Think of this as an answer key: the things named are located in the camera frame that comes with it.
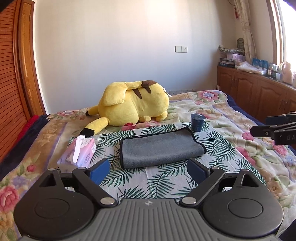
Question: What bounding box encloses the plastic bag with cloth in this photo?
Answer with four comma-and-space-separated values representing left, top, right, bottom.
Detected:
237, 61, 266, 76

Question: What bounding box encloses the beige patterned curtain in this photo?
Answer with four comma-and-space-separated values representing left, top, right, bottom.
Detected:
234, 0, 256, 64

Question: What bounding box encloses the blue picture box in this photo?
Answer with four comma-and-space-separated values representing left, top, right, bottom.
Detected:
252, 58, 269, 70

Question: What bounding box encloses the pink tissue pack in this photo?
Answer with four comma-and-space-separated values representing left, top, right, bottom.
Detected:
57, 136, 96, 173

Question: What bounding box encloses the palm leaf print cloth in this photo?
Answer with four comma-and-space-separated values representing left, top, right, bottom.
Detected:
90, 123, 265, 201

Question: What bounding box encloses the dark blue plastic cup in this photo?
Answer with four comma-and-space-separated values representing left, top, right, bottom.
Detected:
191, 113, 205, 132

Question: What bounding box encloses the wooden low cabinet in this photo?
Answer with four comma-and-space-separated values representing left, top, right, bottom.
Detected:
217, 66, 296, 123

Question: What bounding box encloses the red blanket edge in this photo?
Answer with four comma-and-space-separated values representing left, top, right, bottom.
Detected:
14, 115, 39, 145

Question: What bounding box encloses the dark blue blanket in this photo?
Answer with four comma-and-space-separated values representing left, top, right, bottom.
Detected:
1, 114, 49, 180

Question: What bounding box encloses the yellow Pikachu plush toy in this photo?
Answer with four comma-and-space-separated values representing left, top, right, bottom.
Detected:
80, 80, 169, 138

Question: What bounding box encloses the white wall socket plate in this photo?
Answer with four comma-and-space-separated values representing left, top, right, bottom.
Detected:
175, 46, 188, 53

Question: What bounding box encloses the floral bed quilt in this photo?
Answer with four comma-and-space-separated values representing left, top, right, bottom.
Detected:
1, 90, 295, 240

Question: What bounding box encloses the stack of boxes and books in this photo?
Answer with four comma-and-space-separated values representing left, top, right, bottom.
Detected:
218, 45, 246, 68

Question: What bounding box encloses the purple and grey microfibre towel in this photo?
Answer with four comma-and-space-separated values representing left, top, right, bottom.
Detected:
119, 128, 207, 169

